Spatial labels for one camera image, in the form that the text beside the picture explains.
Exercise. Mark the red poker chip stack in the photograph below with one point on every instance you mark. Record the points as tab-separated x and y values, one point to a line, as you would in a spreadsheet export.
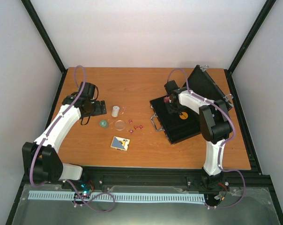
166	99

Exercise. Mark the right controller circuit board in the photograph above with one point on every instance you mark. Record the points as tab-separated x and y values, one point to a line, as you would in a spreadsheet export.
222	194

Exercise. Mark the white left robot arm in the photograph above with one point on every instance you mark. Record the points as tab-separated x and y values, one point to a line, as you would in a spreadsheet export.
40	158

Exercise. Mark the yellow big blind button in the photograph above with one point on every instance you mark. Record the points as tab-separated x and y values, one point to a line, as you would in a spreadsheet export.
183	115

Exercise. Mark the white poker chip stack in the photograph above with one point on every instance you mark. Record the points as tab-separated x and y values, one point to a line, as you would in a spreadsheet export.
115	111

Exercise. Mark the controller circuit board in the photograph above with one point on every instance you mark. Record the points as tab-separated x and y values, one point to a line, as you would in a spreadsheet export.
222	194
86	189

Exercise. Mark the black aluminium frame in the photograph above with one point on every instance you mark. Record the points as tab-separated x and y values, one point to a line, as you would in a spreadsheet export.
253	177

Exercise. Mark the white slotted cable duct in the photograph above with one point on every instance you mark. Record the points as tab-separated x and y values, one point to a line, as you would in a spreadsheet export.
118	197

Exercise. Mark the playing card deck box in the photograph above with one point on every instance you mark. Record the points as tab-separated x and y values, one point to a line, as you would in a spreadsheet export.
120	143

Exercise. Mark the green poker chip stack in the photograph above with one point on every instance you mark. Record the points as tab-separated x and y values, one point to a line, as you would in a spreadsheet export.
104	124

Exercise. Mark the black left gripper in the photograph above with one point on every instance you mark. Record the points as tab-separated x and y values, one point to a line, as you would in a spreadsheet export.
99	110

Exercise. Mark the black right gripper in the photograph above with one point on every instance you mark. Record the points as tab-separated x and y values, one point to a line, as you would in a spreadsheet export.
171	111

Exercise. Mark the clear dealer button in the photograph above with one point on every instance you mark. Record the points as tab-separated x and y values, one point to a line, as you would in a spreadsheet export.
120	125

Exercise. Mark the left controller circuit board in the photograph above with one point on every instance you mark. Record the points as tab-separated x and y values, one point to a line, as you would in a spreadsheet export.
86	189

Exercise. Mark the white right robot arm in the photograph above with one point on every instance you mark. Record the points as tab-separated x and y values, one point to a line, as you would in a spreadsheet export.
215	128

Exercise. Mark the black poker set case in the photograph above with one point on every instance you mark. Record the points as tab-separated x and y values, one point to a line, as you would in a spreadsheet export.
174	127

